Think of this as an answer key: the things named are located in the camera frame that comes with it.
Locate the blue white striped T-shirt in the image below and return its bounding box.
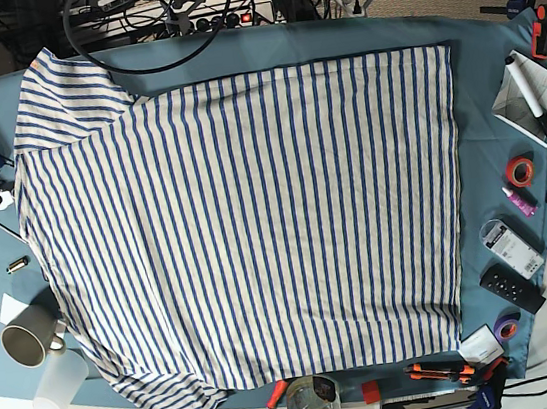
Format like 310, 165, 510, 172
13, 44, 462, 409

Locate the black power strip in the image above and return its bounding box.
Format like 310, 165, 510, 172
179, 11, 275, 36

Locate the clear wine glass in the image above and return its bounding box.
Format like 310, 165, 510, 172
285, 375, 341, 409

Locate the red cube block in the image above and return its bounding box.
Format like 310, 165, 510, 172
361, 380, 382, 405

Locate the clear plastic packaged item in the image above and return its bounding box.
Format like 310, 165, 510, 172
479, 218, 544, 280

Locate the black remote control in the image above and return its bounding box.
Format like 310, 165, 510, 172
479, 263, 546, 315

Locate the red tape roll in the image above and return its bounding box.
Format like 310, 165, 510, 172
505, 156, 535, 188

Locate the orange black utility knife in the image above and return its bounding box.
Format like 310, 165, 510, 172
404, 362, 475, 384

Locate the white small card box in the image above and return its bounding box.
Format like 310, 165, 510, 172
458, 325, 505, 367

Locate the pink glue tube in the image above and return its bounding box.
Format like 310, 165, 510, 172
501, 186, 537, 217

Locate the small brass battery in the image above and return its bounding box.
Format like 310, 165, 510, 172
6, 256, 29, 275

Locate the white printed paper pad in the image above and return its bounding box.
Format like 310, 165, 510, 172
492, 50, 547, 148

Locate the purple tape roll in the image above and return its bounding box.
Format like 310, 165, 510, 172
493, 313, 521, 343

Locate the translucent plastic cup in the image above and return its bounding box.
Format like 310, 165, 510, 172
32, 349, 90, 409

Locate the white black small clip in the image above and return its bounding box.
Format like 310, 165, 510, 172
0, 180, 15, 211

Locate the teal table cloth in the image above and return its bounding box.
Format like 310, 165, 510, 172
0, 9, 547, 400

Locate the white marker pen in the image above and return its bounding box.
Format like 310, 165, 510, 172
505, 55, 547, 137

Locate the white paper slip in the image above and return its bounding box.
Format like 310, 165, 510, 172
0, 293, 29, 326

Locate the blue black spring clamp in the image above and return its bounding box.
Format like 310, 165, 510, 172
465, 357, 509, 409

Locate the orange black clamp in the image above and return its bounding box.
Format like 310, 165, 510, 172
531, 4, 547, 60

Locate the red handled screwdriver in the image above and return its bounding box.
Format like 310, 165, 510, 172
264, 380, 289, 409

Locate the thick black cable loop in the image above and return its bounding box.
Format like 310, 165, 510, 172
59, 0, 245, 85

